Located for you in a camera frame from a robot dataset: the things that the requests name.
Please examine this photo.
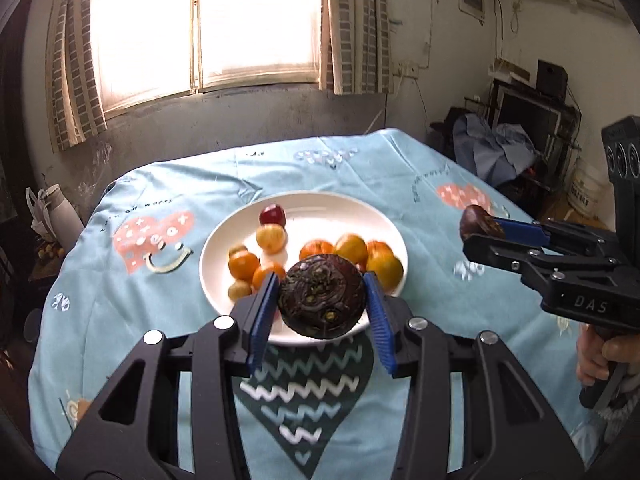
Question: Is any window with bright light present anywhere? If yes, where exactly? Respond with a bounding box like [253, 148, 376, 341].
[90, 0, 320, 114]

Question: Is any small brown longan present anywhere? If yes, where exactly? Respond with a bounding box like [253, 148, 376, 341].
[228, 244, 247, 258]

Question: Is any brown round longan fruit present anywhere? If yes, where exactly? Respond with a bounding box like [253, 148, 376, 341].
[228, 280, 253, 304]

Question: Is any white plastic bucket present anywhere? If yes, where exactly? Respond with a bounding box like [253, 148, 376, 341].
[567, 157, 608, 219]

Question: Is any small orange kumquat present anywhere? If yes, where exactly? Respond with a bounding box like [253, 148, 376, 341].
[228, 251, 260, 282]

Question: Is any person's right hand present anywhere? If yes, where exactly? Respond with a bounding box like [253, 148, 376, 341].
[576, 324, 639, 391]

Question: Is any white oval plate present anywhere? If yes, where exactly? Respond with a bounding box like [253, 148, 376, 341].
[198, 191, 409, 315]

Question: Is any pile of blue clothes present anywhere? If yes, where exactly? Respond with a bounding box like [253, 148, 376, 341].
[444, 108, 538, 188]

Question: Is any right brick-pattern curtain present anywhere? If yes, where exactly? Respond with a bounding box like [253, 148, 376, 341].
[319, 0, 393, 96]

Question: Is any bumpy mandarin orange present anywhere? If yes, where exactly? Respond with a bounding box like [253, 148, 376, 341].
[367, 240, 393, 257]

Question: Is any wall outlet with cable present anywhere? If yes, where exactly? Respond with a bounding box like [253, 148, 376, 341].
[364, 61, 428, 134]

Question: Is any large smooth orange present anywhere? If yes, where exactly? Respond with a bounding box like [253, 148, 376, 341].
[333, 233, 369, 264]

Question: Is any yellow round fruit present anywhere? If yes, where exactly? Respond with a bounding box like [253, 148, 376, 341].
[255, 223, 288, 255]

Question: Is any brick-pattern curtain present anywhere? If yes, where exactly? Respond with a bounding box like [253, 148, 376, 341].
[46, 0, 106, 152]
[319, 0, 393, 96]

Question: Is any dark wrinkled passion fruit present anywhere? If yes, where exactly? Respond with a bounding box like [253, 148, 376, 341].
[278, 254, 368, 340]

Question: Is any left brick-pattern curtain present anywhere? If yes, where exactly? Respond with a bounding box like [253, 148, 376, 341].
[46, 0, 106, 152]

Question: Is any light blue patterned tablecloth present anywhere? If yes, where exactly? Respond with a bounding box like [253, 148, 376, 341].
[28, 129, 603, 479]

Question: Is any orange tangerine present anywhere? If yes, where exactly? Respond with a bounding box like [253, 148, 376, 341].
[299, 238, 334, 260]

